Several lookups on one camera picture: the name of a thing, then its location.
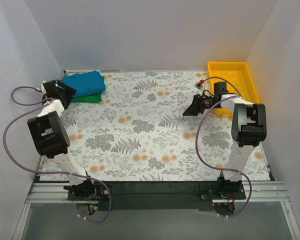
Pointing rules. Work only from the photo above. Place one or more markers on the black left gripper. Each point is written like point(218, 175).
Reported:
point(65, 92)

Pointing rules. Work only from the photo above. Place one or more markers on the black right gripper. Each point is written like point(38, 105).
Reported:
point(196, 104)

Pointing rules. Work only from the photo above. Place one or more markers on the blue t shirt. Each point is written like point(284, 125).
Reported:
point(68, 79)

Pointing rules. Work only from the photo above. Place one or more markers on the yellow plastic bin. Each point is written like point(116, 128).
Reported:
point(238, 73)

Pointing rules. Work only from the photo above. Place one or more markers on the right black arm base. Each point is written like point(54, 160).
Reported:
point(220, 189)

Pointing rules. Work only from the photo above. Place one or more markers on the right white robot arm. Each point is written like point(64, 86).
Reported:
point(248, 128)

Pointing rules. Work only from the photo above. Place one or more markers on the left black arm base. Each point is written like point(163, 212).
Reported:
point(88, 191)

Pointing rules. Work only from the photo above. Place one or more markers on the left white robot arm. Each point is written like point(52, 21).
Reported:
point(49, 134)

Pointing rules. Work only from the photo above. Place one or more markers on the folded green t shirt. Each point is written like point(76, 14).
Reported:
point(88, 98)

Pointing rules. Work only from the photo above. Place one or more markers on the floral patterned table mat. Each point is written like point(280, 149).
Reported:
point(138, 131)

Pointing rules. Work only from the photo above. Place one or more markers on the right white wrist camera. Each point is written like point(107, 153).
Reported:
point(200, 86)

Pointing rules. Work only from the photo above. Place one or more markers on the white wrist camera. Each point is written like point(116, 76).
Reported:
point(200, 86)
point(41, 89)

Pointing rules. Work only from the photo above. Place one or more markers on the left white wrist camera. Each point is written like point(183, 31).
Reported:
point(41, 89)

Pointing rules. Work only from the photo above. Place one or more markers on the aluminium frame rail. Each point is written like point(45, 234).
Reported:
point(159, 211)

